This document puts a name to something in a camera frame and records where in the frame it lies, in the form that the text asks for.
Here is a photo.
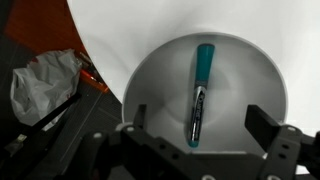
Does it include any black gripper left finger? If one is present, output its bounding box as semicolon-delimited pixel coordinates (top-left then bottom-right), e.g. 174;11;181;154
133;104;148;130

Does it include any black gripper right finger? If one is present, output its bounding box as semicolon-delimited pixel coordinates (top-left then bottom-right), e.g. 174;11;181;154
244;104;285;155

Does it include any teal dry-erase marker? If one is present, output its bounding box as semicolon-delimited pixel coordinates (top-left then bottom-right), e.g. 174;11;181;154
186;43;217;149

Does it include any white round bowl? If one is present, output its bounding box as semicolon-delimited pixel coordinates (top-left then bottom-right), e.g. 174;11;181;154
121;31;290;155

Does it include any small orange spring clamp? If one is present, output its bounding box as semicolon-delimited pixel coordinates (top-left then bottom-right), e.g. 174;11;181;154
77;51;110;94

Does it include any crumpled white plastic bag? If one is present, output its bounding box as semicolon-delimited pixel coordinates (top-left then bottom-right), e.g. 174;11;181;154
9;48;83;130

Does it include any black orange-handled bar clamp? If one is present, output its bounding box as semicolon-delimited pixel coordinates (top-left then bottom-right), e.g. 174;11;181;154
0;92;83;158

